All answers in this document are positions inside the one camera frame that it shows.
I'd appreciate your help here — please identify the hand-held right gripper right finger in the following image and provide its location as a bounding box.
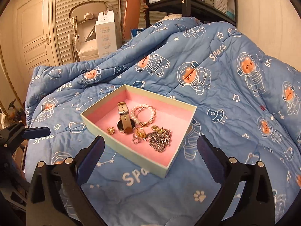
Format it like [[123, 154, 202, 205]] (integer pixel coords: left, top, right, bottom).
[[196, 135, 276, 226]]

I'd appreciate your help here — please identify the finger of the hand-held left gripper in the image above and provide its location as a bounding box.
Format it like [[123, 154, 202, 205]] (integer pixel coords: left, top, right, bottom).
[[0, 122, 51, 147]]

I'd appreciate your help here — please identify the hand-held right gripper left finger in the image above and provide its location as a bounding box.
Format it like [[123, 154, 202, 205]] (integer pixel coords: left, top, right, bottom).
[[25, 135, 106, 226]]

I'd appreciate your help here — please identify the beige strap wristwatch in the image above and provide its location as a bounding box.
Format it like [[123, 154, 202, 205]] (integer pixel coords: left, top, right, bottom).
[[117, 101, 134, 134]]

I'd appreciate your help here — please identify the silver chain necklace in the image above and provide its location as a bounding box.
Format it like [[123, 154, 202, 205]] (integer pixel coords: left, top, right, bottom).
[[149, 128, 173, 153]]

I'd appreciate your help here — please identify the pale green box pink lining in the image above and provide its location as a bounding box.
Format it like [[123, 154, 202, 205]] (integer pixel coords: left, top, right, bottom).
[[80, 84, 197, 179]]

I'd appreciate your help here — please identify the keyring with gold charm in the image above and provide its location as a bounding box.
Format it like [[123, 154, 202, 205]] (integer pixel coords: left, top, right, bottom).
[[132, 127, 148, 145]]

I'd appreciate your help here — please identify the white pearl bracelet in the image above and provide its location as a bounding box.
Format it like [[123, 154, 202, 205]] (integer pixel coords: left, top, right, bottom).
[[130, 105, 157, 123]]

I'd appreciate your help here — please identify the thin gold bangle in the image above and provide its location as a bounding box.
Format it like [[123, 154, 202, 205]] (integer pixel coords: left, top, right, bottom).
[[136, 107, 157, 127]]

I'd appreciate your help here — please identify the blue printed astronaut blanket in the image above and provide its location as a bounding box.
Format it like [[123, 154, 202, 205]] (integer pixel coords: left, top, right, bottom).
[[24, 16, 301, 226]]

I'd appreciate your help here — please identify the cream panelled door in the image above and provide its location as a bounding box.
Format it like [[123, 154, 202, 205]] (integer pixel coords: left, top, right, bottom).
[[16, 0, 60, 76]]

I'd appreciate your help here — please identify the tall white carton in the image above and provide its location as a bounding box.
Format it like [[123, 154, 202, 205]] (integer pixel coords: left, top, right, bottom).
[[94, 10, 118, 58]]

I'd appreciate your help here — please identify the white plastic folding seat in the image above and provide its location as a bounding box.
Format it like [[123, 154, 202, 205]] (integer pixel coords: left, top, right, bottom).
[[68, 1, 110, 62]]

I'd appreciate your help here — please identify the blue flat packet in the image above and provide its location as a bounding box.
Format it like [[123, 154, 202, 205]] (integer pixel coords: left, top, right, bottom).
[[131, 28, 147, 37]]

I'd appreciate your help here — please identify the black metal shelf rack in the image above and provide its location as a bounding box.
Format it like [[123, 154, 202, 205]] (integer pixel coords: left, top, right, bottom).
[[144, 0, 238, 28]]

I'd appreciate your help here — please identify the orange wooden plank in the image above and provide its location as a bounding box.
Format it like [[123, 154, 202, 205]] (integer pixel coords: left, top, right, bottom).
[[122, 0, 147, 43]]

